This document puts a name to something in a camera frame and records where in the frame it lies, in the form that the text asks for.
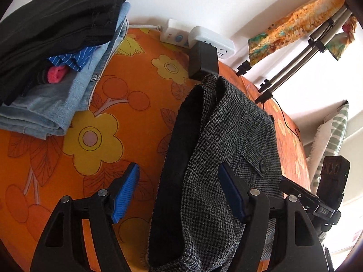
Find grey houndstooth pants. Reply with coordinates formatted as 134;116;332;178
148;74;282;271

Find green striped white pillow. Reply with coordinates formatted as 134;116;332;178
307;101;349;194

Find light blue folded jeans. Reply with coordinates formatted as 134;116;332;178
1;1;130;140

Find orange floral bed sheet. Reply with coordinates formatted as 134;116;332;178
0;28;311;272

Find pink sock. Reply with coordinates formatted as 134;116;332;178
47;65;69;84

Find metal tripod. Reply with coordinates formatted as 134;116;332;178
235;4;353;105

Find orange floral scarf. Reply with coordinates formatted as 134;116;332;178
248;0;345;66

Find blue striped garment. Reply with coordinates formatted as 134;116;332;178
48;46;98;71

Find black power adapter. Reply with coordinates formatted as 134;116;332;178
188;41;219;81

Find white power strip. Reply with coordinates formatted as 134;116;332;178
160;19;236;60

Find black folded garment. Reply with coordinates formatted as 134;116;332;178
1;0;125;105

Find black charging cable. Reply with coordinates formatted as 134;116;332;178
271;97;302;143

